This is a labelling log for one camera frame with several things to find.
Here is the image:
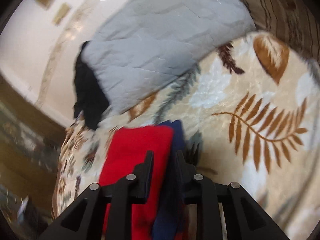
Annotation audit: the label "beige wall switches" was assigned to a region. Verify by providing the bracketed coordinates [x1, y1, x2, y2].
[53, 3, 71, 25]

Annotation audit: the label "black clothes pile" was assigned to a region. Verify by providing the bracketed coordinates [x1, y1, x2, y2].
[73, 41, 109, 131]

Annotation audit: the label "wooden glass door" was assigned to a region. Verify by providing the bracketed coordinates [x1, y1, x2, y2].
[1, 77, 65, 239]

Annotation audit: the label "grey quilted pillow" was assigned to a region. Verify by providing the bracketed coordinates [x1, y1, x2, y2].
[82, 0, 255, 114]

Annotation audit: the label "red and blue sweater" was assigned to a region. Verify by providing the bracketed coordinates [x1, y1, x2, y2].
[99, 120, 188, 239]

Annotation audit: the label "striped floral cushion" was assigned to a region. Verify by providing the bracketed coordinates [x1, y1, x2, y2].
[240, 0, 319, 61]

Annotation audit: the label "leaf pattern blanket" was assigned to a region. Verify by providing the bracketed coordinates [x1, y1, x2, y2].
[52, 31, 319, 239]

